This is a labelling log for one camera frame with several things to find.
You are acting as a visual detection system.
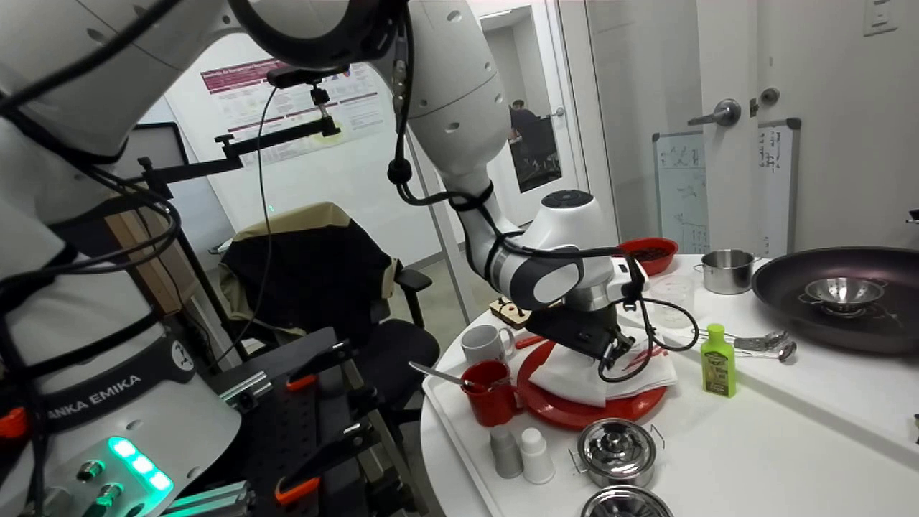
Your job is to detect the metal whisk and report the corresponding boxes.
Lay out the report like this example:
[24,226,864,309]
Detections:
[694,325,795,364]

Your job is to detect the door lever handle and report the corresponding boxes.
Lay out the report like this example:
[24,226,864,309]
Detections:
[690,101,740,130]

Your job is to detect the red mug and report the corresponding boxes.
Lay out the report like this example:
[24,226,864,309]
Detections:
[463,361,521,427]

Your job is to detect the metal spoon in mug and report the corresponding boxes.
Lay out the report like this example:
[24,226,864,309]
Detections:
[409,361,478,391]

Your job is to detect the white mug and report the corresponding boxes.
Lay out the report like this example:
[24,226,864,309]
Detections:
[459,325,515,364]

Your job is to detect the small leaning whiteboard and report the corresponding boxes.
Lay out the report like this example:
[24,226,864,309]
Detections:
[653,130,710,253]

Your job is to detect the white serving tray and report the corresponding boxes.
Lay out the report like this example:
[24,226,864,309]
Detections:
[423,342,919,517]

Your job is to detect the grey salt shaker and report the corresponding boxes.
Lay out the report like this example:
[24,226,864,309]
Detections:
[492,427,522,479]

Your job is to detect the white pepper shaker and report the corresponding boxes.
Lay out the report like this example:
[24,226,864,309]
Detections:
[521,427,554,485]

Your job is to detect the robot base with green lights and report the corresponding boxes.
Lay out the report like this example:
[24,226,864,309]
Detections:
[42,338,241,517]

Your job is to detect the red plate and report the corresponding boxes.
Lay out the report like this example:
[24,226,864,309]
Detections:
[516,342,667,431]

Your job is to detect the toy sushi board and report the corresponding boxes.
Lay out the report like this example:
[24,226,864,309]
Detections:
[492,299,528,328]

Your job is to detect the camera on black boom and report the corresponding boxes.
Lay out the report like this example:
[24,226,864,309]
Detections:
[142,57,350,193]

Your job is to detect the small steel bowl in pan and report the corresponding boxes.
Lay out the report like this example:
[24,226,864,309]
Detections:
[801,276,888,317]

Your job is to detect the white cloth with red stripes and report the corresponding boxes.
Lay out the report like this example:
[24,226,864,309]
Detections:
[532,338,679,407]

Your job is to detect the small steel pot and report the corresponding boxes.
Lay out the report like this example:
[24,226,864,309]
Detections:
[702,251,752,296]

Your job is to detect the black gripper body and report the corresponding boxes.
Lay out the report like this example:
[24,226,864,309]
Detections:
[544,307,635,361]

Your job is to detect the green plastic bottle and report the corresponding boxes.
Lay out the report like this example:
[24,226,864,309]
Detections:
[702,325,735,397]

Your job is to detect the red bowl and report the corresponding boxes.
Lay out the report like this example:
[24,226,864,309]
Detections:
[620,235,679,276]

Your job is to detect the large dark frying pan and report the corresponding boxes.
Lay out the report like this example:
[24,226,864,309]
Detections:
[752,246,919,355]

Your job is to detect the black office chair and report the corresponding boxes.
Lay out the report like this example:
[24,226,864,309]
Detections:
[221,202,439,407]

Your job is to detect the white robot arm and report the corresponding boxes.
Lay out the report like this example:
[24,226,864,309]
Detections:
[2,0,627,331]

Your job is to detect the steel lidded pot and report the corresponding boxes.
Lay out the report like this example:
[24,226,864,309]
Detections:
[575,420,661,489]

